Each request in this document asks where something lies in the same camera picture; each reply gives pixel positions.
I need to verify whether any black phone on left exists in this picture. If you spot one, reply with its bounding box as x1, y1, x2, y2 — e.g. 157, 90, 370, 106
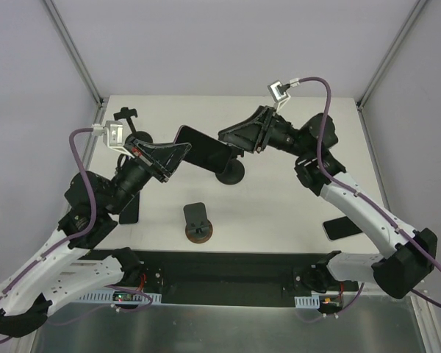
118, 193, 140, 225

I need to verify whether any tall black clamp stand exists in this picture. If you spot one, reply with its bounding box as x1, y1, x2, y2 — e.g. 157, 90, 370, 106
113, 107, 153, 143

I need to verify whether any white cable duct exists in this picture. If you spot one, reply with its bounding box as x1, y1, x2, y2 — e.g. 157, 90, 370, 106
75, 289, 162, 305
294, 294, 342, 310

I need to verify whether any left white cable duct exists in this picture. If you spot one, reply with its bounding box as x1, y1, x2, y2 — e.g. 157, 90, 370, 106
75, 289, 162, 305

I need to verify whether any right white cable duct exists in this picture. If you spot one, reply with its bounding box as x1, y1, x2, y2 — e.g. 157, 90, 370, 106
294, 294, 342, 310

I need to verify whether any white-edged phone on right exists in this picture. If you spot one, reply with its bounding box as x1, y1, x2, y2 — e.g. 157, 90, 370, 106
323, 216, 362, 241

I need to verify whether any purple phone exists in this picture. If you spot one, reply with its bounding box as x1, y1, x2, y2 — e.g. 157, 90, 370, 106
175, 125, 232, 174

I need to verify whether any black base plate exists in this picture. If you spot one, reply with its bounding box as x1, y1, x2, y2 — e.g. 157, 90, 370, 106
84, 249, 365, 305

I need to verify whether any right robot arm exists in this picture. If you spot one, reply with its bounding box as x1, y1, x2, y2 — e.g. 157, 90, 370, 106
218, 106, 437, 299

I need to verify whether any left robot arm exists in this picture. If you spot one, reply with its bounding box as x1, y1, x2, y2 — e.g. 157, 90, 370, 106
0, 136, 191, 338

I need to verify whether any black stand with wooden base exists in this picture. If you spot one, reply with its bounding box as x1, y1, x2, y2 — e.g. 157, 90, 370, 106
183, 202, 213, 244

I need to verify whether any black round-base clamp stand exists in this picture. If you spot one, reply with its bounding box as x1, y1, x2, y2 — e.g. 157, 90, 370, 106
215, 158, 245, 185

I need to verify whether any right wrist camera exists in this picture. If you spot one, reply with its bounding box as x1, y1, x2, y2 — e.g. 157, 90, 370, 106
268, 78, 300, 112

